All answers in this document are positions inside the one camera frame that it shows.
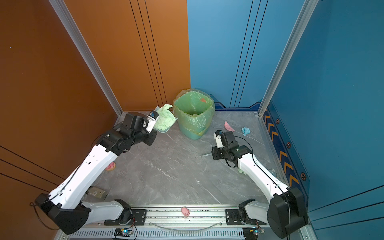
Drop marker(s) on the green trash bin with liner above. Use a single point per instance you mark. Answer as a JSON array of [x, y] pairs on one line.
[[194, 110]]

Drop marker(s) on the right circuit board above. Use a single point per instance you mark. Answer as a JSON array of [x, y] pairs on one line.
[[252, 233]]

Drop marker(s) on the grey-green plastic dustpan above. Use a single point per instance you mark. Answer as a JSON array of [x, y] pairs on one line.
[[168, 126]]

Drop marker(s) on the left circuit board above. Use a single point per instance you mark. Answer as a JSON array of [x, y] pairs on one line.
[[123, 233]]

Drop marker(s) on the pink paper scrap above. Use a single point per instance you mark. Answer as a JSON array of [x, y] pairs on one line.
[[228, 127]]

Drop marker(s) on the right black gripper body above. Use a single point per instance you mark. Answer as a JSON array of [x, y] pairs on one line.
[[220, 153]]

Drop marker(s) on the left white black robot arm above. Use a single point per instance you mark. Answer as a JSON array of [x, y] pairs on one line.
[[64, 205]]

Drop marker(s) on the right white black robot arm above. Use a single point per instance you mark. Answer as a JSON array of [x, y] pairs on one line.
[[286, 210]]

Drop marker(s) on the circuit board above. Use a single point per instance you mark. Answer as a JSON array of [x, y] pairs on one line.
[[252, 233], [123, 233]]

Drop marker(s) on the light blue paper scrap far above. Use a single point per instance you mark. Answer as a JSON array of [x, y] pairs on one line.
[[245, 131]]

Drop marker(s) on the pink toy on yellow base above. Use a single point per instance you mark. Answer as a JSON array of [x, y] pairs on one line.
[[111, 167]]

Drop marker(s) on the pink paper ball on rail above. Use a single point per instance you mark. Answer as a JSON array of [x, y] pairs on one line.
[[185, 211]]

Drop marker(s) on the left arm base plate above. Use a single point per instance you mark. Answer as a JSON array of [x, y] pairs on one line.
[[135, 217]]

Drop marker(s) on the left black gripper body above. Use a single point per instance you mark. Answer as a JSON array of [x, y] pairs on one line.
[[145, 136]]

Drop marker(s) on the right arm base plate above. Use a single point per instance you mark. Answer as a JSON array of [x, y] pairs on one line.
[[234, 218]]

